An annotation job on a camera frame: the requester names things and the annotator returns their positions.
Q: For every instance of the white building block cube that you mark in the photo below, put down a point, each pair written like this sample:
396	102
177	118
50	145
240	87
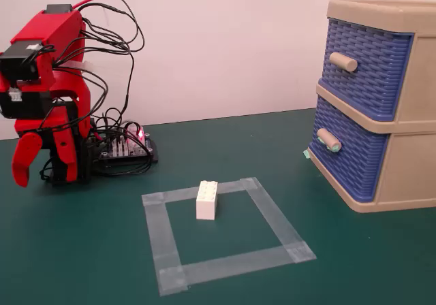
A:
206	204

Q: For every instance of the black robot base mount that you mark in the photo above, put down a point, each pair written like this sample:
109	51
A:
83	169

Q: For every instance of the mint green tape piece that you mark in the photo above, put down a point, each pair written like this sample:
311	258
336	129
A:
306	153

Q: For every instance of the motor controller circuit board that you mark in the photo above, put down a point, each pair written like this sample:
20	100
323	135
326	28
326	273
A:
131	148

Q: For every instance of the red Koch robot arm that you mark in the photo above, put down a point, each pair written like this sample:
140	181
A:
58	26

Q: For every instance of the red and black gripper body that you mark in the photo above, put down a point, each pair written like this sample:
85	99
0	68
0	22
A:
63	114

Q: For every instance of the translucent grey tape strip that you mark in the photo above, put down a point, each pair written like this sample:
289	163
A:
272	216
161	237
180	193
235	262

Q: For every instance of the beige plastic drawer cabinet frame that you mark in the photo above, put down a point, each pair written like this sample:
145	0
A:
410	169

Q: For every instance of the red straight gripper finger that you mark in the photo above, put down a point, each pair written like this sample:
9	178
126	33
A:
68	148

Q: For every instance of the red paddle-shaped gripper finger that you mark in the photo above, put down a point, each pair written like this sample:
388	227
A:
25	155

